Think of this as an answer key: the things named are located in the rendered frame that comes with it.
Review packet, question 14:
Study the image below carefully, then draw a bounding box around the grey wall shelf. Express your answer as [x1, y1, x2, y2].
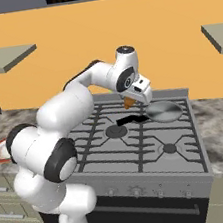
[0, 41, 41, 75]
[200, 21, 223, 58]

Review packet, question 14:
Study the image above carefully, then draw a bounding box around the black oven door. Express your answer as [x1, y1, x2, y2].
[39, 179, 213, 223]

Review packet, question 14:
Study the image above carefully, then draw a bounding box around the grey drawer handle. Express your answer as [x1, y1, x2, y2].
[0, 209, 26, 223]
[0, 183, 10, 194]

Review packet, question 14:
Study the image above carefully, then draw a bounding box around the grey pan with black handle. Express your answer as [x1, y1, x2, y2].
[114, 97, 186, 131]

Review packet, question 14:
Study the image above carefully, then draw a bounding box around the grey gas hob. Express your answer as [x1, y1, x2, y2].
[54, 78, 218, 219]

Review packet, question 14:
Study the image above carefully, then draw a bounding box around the orange brown food item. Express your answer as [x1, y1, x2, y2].
[123, 96, 136, 110]

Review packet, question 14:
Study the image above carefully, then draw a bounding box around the grey oven door handle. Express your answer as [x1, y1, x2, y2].
[92, 191, 202, 223]

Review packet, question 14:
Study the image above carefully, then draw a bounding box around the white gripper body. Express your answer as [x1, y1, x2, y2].
[122, 83, 156, 109]

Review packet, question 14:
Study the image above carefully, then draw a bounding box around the grey stove knob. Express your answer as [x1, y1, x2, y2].
[129, 185, 144, 200]
[181, 189, 194, 200]
[154, 189, 166, 200]
[105, 187, 118, 199]

